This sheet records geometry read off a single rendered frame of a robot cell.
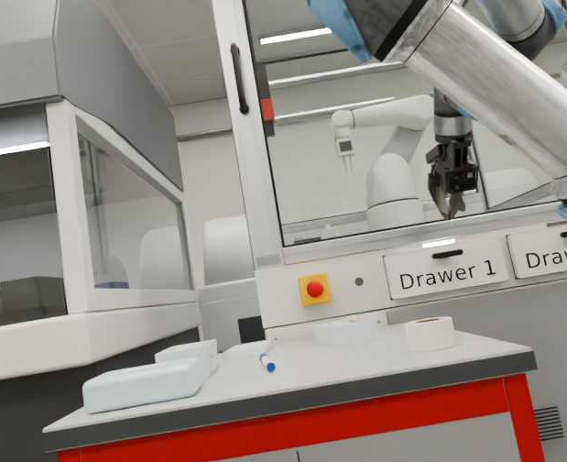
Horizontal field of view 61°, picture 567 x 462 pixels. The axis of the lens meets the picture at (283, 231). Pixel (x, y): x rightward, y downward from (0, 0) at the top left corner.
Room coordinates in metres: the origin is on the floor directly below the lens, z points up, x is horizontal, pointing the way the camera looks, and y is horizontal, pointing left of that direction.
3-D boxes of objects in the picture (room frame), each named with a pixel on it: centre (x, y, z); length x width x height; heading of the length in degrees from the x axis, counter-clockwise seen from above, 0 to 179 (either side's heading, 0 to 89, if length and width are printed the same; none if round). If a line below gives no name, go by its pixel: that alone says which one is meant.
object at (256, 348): (1.10, 0.12, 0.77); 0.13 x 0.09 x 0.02; 176
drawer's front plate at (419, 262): (1.22, -0.38, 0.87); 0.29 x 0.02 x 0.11; 90
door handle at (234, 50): (1.20, 0.05, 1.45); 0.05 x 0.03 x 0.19; 0
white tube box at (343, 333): (1.01, -0.09, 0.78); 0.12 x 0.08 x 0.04; 18
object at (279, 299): (1.70, -0.42, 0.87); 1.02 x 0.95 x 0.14; 90
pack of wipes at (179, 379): (0.71, 0.23, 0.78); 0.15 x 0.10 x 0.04; 92
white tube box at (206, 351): (0.89, 0.20, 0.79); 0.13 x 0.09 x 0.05; 2
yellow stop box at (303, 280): (1.20, -0.05, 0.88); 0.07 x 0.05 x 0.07; 90
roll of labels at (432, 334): (0.75, -0.19, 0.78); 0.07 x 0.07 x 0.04
